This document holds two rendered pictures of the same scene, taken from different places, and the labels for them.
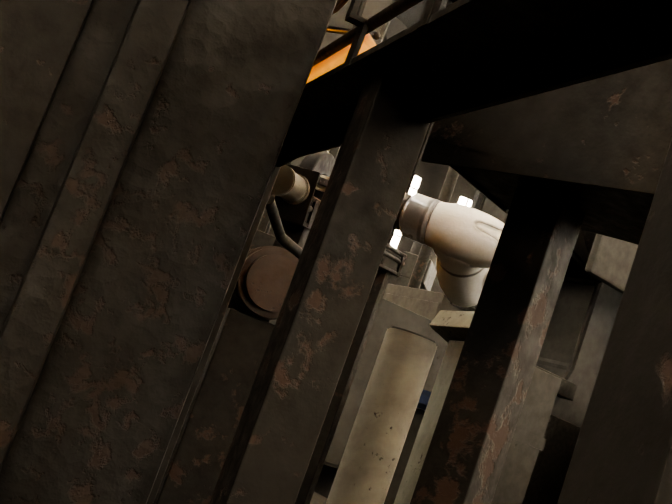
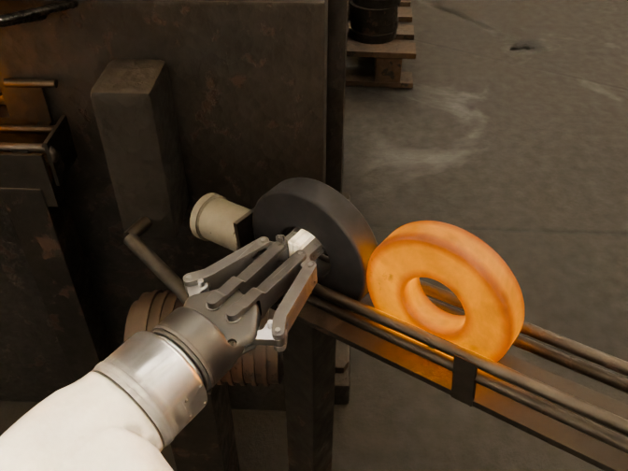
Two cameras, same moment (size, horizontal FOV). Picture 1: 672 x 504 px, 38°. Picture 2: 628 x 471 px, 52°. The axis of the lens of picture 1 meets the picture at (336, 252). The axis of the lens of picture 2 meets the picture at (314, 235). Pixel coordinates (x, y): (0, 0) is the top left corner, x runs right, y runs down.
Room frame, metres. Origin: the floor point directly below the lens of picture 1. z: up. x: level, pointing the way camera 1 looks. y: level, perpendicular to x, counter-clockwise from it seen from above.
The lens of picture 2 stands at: (2.11, -0.41, 1.16)
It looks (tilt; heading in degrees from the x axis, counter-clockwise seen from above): 40 degrees down; 108
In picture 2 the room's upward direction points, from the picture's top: straight up
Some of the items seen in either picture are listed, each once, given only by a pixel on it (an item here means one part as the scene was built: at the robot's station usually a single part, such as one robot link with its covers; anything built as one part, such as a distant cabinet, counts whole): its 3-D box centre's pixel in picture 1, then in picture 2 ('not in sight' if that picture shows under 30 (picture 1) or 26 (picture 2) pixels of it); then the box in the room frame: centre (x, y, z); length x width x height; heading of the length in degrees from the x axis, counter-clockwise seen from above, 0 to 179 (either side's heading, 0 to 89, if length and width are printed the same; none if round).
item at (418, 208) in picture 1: (419, 217); (153, 385); (1.87, -0.13, 0.71); 0.09 x 0.06 x 0.09; 161
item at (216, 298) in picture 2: not in sight; (249, 280); (1.91, 0.01, 0.71); 0.11 x 0.01 x 0.04; 72
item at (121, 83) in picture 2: not in sight; (146, 152); (1.66, 0.23, 0.68); 0.11 x 0.08 x 0.24; 106
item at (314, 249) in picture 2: not in sight; (315, 258); (1.96, 0.05, 0.72); 0.05 x 0.03 x 0.01; 71
